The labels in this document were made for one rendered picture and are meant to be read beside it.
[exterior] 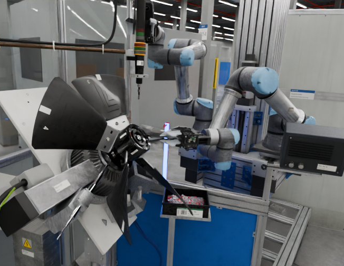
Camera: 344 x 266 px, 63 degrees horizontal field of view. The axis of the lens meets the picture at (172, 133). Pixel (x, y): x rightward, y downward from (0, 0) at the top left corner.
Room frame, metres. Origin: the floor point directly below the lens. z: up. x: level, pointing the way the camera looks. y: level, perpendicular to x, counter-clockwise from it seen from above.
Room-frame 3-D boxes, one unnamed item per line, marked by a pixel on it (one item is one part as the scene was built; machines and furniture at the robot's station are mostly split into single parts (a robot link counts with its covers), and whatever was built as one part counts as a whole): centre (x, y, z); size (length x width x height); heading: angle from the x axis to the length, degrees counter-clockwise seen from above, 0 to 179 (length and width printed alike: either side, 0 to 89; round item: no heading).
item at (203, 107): (1.88, -0.20, 1.20); 0.13 x 0.12 x 0.14; 72
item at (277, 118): (1.60, -0.63, 1.20); 0.13 x 0.12 x 0.14; 30
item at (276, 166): (1.23, -0.58, 1.04); 0.24 x 0.03 x 0.03; 72
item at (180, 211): (1.22, -0.08, 0.85); 0.22 x 0.17 x 0.07; 87
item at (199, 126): (1.88, -0.21, 1.09); 0.15 x 0.15 x 0.10
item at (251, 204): (1.40, -0.07, 0.82); 0.90 x 0.04 x 0.08; 72
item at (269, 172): (1.26, -0.48, 0.96); 0.03 x 0.03 x 0.20; 72
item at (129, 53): (1.09, 0.15, 1.48); 0.09 x 0.07 x 0.10; 107
